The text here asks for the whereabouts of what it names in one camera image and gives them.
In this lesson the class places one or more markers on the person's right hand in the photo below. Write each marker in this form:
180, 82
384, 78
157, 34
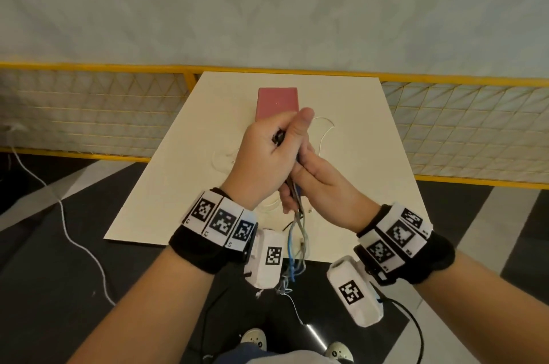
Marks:
334, 196

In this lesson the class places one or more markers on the person's left hand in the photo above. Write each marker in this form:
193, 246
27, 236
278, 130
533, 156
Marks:
261, 158

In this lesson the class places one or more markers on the pink green drawer box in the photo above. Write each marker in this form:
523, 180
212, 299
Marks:
276, 100

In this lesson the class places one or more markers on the person's left forearm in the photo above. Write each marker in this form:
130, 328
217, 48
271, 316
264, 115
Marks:
146, 316

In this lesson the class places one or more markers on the person's right forearm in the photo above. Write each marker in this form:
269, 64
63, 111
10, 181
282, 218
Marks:
493, 316

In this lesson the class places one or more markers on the light grey shirt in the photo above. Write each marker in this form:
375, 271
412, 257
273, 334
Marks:
300, 357

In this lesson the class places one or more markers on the dark blue trousers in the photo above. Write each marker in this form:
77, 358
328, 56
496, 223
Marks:
240, 355

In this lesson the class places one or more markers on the white wrist camera with marker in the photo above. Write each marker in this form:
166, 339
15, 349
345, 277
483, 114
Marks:
360, 308
266, 273

